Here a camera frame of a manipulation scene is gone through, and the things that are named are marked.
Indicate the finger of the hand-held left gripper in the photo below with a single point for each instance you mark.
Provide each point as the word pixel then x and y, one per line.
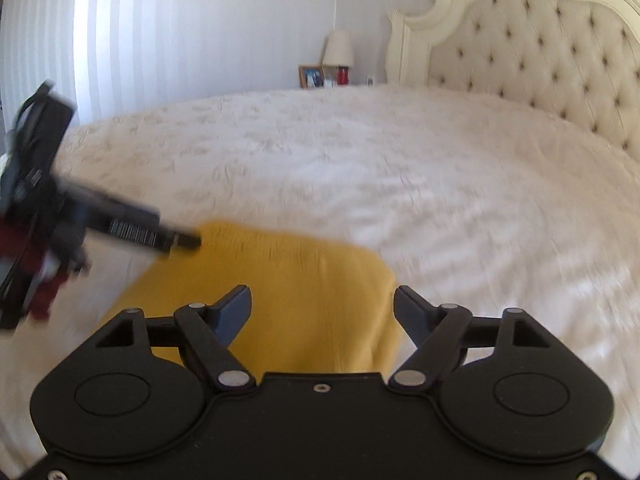
pixel 130 227

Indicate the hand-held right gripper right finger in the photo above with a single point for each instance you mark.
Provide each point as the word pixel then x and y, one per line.
pixel 412 312

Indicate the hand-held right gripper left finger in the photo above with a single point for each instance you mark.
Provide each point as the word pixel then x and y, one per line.
pixel 232 312

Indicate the yellow knit sweater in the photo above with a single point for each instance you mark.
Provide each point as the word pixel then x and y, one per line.
pixel 300 300

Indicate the bed with white floral bedspread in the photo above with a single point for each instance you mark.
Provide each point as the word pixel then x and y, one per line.
pixel 400 170

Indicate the red candle jar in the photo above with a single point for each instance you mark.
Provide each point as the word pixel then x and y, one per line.
pixel 342 76

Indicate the white shade table lamp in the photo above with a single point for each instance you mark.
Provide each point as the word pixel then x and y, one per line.
pixel 338 47

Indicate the cream tufted headboard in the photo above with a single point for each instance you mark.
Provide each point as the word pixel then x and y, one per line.
pixel 540 45

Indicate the wooden photo frame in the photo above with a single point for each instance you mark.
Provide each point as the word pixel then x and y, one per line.
pixel 311 77

